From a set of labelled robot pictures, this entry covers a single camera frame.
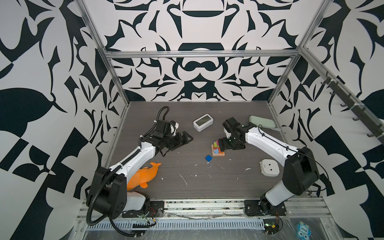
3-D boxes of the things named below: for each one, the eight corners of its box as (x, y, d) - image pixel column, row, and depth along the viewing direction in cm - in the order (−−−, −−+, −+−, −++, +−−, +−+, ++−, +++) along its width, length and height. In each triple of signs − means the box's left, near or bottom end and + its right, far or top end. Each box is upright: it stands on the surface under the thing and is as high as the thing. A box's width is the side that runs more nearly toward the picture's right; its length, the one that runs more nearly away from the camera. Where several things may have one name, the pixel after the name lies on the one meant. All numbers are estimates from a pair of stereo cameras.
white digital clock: (198, 133, 104) (198, 129, 100) (191, 125, 108) (191, 121, 104) (214, 123, 109) (215, 119, 106) (207, 117, 113) (208, 112, 110)
